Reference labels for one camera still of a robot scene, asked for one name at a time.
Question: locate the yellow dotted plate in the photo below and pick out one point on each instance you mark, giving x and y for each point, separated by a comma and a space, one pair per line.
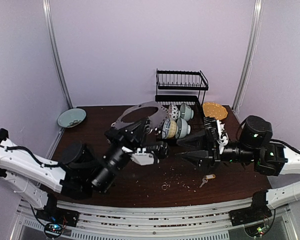
214, 110

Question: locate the pale green bowl rear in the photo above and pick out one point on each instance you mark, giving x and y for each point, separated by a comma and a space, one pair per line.
186, 112

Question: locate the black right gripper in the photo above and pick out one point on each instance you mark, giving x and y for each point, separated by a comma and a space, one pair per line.
210, 144

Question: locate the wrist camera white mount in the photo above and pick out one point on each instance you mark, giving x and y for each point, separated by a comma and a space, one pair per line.
143, 158
222, 135

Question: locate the aluminium front rail base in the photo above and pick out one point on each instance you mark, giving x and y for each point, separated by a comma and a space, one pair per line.
197, 222

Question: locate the black wire dish rack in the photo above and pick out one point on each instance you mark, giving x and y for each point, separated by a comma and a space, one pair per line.
180, 86

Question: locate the light blue floral plate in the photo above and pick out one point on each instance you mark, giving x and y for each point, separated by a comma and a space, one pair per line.
71, 118

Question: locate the small metal keyring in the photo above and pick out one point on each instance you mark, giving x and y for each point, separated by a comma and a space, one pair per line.
164, 187

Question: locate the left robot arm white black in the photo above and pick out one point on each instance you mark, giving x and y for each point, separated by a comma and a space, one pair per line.
80, 172

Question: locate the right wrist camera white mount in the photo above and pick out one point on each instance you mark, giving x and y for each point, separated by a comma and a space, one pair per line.
222, 135

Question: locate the pale green bowl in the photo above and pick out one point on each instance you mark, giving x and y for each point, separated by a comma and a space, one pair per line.
183, 128
186, 112

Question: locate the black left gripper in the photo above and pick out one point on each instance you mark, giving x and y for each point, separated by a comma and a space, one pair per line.
133, 136

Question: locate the white blue patterned bowl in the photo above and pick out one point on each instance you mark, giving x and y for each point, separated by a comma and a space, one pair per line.
173, 112

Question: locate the right aluminium frame post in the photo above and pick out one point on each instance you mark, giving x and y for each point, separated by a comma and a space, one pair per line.
250, 51

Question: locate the pale green bowl front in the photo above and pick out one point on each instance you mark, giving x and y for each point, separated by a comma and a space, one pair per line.
183, 128

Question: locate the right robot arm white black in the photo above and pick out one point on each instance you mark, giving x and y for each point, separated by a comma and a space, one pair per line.
270, 157

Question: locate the aluminium frame post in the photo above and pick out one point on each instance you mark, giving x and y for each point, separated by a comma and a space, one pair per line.
250, 51
55, 53

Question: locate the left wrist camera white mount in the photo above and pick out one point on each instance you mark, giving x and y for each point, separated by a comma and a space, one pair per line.
143, 158

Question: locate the beige blue patterned bowl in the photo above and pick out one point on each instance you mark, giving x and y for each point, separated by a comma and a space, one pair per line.
169, 129

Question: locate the key with yellow tag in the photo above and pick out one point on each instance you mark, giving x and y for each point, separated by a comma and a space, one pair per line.
206, 178

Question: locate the left aluminium frame post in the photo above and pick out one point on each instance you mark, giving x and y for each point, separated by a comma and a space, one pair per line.
55, 53

